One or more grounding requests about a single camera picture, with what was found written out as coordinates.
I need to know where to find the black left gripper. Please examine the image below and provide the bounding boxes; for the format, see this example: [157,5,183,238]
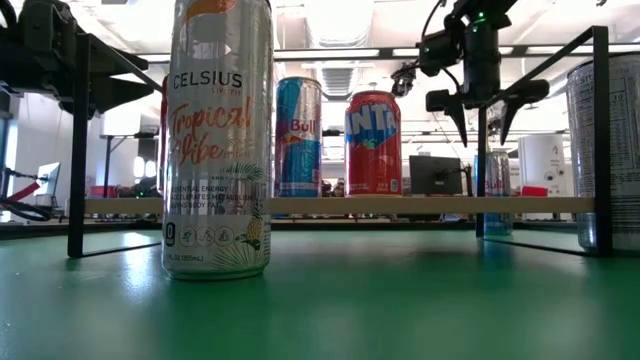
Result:
[0,0,156,115]

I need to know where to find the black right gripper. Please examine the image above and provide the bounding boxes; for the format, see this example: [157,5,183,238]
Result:
[425,22,550,149]

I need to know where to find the blue silver Red Bull can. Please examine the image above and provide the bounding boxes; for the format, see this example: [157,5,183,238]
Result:
[473,151,514,236]
[273,76,324,199]

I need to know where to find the Celsius tropical vibe can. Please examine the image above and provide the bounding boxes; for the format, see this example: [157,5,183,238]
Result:
[566,52,640,254]
[160,0,275,281]

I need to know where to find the red Fanta can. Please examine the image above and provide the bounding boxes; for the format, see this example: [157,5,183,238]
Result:
[343,89,404,197]

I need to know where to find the black background table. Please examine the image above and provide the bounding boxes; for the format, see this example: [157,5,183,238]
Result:
[98,130,162,197]

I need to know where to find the black monitor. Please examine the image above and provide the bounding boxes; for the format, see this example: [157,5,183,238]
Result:
[408,154,464,196]

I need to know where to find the white monitor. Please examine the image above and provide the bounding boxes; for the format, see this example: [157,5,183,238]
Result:
[33,161,62,197]

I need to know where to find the green table mat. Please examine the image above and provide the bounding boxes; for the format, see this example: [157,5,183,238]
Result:
[0,227,640,360]

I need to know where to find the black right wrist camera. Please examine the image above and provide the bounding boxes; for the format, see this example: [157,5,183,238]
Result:
[418,28,464,71]

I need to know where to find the wooden shelf with black frame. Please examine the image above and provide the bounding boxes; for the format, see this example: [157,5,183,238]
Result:
[67,25,614,259]

